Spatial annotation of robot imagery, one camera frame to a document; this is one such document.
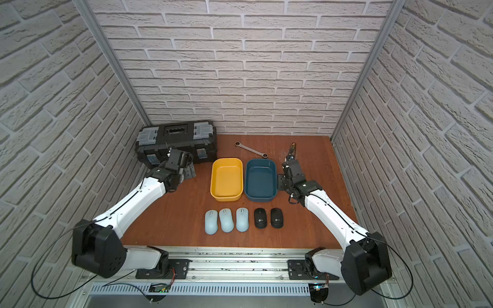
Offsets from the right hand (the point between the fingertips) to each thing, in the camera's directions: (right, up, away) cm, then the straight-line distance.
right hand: (287, 178), depth 85 cm
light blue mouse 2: (-28, -19, 0) cm, 33 cm away
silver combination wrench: (-25, +17, +32) cm, 44 cm away
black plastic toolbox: (-44, +18, +10) cm, 48 cm away
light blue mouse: (-34, -21, -2) cm, 40 cm away
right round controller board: (+9, -41, -15) cm, 45 cm away
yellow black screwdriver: (+9, +17, +29) cm, 35 cm away
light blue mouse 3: (-20, -21, 0) cm, 29 cm away
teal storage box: (-12, -3, +12) cm, 17 cm away
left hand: (-47, +6, 0) cm, 47 cm away
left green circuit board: (-51, -40, -14) cm, 67 cm away
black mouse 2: (-5, -18, 0) cm, 19 cm away
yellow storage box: (-30, -2, +16) cm, 34 cm away
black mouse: (-12, -18, +1) cm, 22 cm away
